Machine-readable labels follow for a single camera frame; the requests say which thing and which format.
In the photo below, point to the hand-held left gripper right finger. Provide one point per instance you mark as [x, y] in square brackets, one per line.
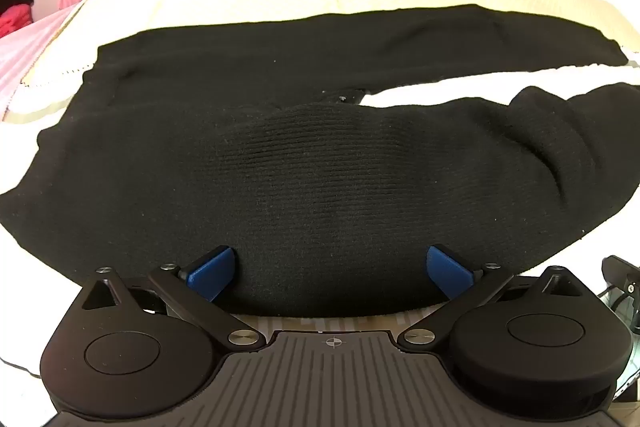
[447, 272]

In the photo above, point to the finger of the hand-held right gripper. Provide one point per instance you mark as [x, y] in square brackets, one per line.
[622, 272]

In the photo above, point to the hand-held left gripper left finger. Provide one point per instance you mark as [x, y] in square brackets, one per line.
[210, 274]

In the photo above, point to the black pants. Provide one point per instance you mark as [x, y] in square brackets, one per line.
[300, 157]

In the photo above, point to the pink blanket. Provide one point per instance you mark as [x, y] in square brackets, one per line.
[25, 57]

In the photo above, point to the red folded clothes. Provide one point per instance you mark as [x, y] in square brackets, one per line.
[14, 19]

